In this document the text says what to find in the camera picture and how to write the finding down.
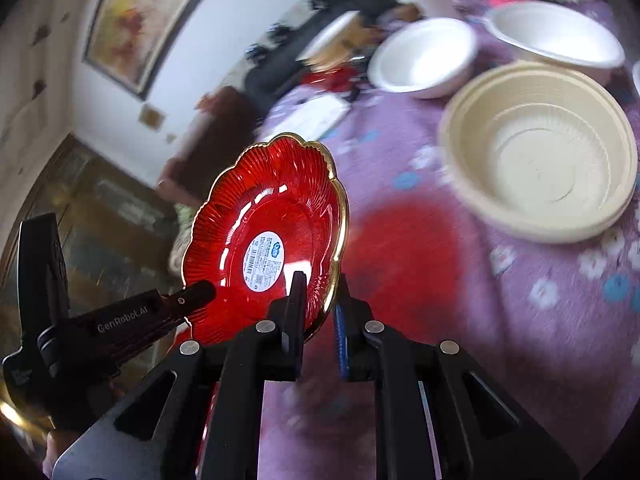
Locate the small red gold-rimmed plate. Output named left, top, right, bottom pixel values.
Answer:
left=175, top=133, right=349, bottom=346

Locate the cream plastic bowl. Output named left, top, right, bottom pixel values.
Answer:
left=438, top=62, right=638, bottom=244

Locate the wooden glass door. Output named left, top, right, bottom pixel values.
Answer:
left=0, top=131, right=196, bottom=441

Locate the brown armchair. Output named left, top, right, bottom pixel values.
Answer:
left=156, top=86, right=257, bottom=209

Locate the white paper booklet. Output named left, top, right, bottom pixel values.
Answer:
left=262, top=93, right=350, bottom=142

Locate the black leather sofa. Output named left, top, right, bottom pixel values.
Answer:
left=244, top=0, right=396, bottom=114

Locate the white paper bowl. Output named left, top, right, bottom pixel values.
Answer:
left=368, top=18, right=478, bottom=100
left=485, top=1, right=626, bottom=86

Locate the wooden box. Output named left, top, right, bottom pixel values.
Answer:
left=296, top=10, right=381, bottom=73

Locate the framed wall painting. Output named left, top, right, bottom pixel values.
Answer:
left=84, top=0, right=201, bottom=100

